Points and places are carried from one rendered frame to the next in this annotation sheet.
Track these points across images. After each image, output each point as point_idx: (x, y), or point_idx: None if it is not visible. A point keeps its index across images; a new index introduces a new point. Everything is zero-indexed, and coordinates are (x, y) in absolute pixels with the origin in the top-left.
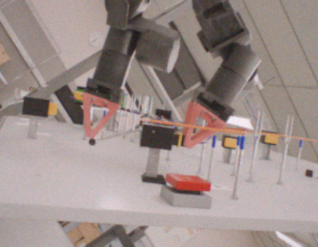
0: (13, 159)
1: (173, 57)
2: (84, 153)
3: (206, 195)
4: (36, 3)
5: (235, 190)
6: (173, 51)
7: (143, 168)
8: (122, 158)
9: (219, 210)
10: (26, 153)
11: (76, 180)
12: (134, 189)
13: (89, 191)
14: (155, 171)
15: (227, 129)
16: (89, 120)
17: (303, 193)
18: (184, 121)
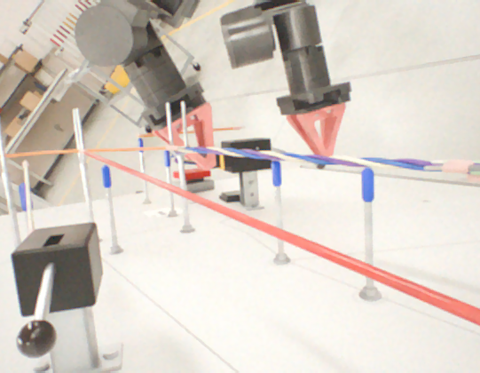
0: (381, 182)
1: (226, 49)
2: (411, 215)
3: (176, 181)
4: None
5: (145, 194)
6: (224, 43)
7: (273, 213)
8: (348, 226)
9: (165, 191)
10: (418, 190)
11: (287, 183)
12: (239, 188)
13: (261, 180)
14: (242, 200)
15: (137, 149)
16: (321, 137)
17: (11, 242)
18: (212, 134)
